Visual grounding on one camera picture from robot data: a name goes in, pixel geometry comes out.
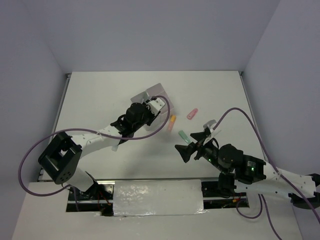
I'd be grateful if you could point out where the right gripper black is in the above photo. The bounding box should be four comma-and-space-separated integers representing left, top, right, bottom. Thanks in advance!
173, 131, 228, 174

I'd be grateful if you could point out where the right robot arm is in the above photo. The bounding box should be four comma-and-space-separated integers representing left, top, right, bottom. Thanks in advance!
174, 130, 320, 209

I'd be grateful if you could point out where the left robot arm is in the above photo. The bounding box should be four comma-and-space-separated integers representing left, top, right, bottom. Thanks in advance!
38, 98, 166, 200

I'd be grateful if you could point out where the left white divided container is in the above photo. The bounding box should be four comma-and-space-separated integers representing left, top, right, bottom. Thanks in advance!
130, 91, 147, 104

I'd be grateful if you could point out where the pink orange highlighter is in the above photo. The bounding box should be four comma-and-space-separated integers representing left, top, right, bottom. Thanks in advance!
167, 115, 177, 132

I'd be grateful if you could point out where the pink eraser case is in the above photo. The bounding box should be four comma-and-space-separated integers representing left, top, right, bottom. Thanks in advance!
186, 108, 199, 120

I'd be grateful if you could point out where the light blue pen case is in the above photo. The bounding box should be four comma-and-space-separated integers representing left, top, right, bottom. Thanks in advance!
111, 145, 119, 152

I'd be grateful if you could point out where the silver foil sheet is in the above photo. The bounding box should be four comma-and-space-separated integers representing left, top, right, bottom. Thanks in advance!
113, 179, 205, 217

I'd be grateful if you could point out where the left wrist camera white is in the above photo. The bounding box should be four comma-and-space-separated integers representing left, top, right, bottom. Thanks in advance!
145, 97, 166, 115

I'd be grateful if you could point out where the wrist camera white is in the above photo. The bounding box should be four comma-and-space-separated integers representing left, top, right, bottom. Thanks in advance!
203, 119, 222, 145
145, 97, 166, 115

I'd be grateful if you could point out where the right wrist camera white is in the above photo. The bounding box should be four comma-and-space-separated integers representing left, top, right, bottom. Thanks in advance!
203, 119, 222, 145

